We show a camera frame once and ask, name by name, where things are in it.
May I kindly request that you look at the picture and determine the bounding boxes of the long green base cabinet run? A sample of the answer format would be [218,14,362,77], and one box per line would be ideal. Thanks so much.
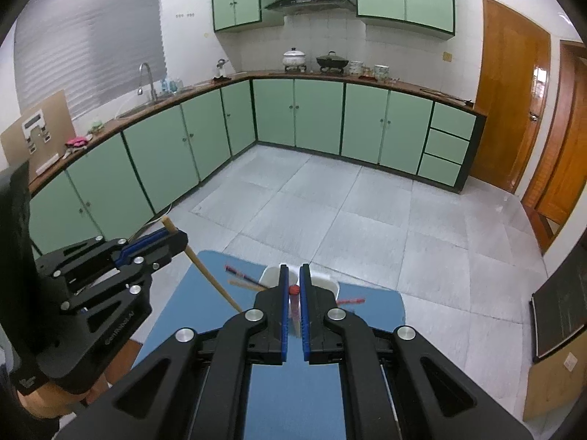
[28,78,258,257]

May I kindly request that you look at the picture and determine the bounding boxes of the black wok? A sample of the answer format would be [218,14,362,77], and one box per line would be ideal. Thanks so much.
[316,52,349,74]

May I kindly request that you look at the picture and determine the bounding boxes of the blue table mat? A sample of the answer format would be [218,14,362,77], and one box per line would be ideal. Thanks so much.
[131,250,406,440]

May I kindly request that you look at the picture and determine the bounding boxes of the person's left forearm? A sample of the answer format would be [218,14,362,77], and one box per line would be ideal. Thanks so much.
[17,371,111,420]

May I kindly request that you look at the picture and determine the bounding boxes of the translucent plastic container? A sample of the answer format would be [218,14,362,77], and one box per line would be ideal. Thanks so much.
[260,263,281,290]
[310,271,341,301]

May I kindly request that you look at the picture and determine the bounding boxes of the grey window blind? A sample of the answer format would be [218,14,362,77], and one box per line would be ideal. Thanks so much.
[14,0,167,122]

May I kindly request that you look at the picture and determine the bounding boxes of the open wooden door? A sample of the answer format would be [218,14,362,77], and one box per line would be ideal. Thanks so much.
[520,41,587,253]

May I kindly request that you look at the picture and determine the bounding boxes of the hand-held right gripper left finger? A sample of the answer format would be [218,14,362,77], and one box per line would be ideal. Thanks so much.
[55,263,291,440]

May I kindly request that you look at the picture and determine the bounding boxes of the cardboard panel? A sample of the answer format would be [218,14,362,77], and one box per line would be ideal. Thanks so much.
[0,89,74,170]

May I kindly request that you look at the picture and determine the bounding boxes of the range hood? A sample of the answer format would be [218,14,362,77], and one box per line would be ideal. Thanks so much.
[263,0,357,14]

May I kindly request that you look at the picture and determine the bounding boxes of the black glass-front appliance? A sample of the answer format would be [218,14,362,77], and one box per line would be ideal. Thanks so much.
[529,252,587,363]

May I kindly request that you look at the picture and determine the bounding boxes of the green base cabinet under stove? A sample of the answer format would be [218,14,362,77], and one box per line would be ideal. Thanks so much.
[250,76,436,177]

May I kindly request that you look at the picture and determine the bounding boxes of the cardboard box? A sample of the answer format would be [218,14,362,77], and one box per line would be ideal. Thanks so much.
[523,325,587,422]

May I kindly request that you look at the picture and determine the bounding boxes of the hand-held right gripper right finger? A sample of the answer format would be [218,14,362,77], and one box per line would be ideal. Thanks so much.
[299,263,535,440]

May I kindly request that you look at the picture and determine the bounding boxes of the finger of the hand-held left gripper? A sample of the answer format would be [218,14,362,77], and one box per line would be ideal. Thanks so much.
[59,256,172,336]
[34,229,190,286]

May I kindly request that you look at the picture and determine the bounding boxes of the chrome faucet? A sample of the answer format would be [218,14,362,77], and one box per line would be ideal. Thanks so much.
[138,62,159,102]

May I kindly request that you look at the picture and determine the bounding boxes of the green drawer stack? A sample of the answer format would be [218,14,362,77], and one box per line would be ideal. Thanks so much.
[415,98,487,193]

